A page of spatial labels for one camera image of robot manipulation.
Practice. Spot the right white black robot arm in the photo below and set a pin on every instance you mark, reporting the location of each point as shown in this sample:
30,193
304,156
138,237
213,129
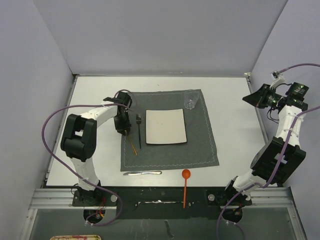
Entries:
282,155

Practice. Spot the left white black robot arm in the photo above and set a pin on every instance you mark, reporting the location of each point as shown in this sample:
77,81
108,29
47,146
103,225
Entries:
79,138

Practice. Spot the dark grey cloth placemat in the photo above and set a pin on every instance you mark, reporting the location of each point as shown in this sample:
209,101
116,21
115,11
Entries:
199,151

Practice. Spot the silver table knife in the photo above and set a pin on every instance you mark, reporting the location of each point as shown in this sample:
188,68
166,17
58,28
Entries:
137,173

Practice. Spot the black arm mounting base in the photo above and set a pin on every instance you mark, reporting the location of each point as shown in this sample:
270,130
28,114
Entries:
133,203

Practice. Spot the white square plate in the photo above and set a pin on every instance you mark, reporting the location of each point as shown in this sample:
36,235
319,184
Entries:
165,127

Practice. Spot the dark handled silver fork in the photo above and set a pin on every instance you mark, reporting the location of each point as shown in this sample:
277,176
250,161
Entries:
138,122

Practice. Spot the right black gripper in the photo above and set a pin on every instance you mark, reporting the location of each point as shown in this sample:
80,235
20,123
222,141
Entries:
257,98

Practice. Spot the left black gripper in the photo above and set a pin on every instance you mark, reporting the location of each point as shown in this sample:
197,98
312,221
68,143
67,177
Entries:
121,128

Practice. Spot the floral tray edge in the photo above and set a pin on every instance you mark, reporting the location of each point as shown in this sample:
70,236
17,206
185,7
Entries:
76,237

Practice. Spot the gold fork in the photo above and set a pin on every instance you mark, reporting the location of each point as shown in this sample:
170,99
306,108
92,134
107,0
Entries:
131,143

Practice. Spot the orange plastic spoon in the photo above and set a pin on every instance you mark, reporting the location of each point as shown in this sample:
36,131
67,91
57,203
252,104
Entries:
186,174

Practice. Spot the clear plastic cup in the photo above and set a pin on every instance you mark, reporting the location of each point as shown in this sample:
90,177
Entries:
190,98

